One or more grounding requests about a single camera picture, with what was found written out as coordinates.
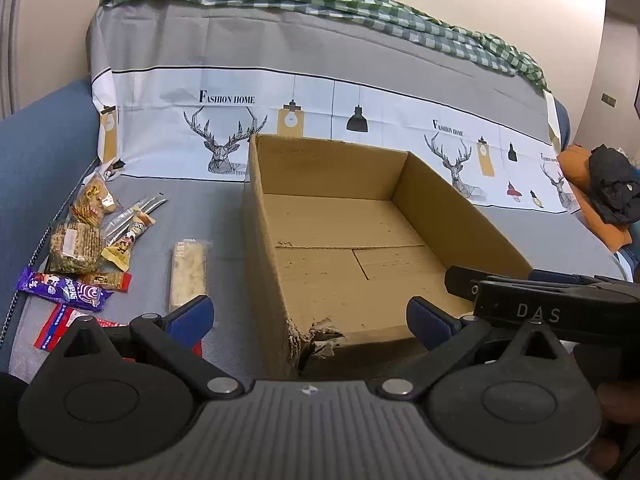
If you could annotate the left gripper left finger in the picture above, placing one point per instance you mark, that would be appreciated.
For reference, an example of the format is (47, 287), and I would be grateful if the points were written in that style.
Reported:
(168, 343)

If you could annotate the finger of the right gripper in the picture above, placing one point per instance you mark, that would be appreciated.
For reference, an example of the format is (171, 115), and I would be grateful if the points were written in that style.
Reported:
(485, 288)

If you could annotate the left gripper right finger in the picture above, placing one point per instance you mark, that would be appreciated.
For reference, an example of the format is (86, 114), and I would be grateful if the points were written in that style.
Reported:
(450, 343)

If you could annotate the white nougat bar packet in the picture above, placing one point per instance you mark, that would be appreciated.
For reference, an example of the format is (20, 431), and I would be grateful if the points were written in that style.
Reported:
(188, 278)

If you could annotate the yellow snack bar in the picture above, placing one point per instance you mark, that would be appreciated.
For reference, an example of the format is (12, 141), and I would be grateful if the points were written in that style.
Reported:
(119, 252)

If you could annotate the purple candy wrapper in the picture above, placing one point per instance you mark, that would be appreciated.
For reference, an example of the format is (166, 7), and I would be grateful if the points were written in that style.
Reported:
(63, 290)

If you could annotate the red white snack packet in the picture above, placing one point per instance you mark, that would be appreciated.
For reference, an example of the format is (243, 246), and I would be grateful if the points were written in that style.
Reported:
(59, 321)

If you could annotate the silver foil snack stick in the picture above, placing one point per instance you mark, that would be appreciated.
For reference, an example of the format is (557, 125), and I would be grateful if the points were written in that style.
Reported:
(118, 225)

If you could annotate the brown cardboard box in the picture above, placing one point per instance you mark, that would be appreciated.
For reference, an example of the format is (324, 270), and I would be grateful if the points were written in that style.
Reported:
(338, 238)

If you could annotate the round grain cake packet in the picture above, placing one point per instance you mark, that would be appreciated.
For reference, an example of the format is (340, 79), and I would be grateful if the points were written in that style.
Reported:
(75, 248)

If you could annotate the small orange red snack packet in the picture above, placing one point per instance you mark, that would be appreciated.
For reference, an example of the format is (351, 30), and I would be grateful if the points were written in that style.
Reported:
(114, 281)

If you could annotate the black garment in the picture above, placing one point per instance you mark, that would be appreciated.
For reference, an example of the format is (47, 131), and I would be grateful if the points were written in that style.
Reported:
(614, 186)

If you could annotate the grey deer print sofa cover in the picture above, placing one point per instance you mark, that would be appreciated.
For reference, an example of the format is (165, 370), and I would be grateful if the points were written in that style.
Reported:
(182, 89)

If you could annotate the small wall switch plate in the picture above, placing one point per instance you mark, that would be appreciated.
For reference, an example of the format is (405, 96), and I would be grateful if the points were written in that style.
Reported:
(605, 98)

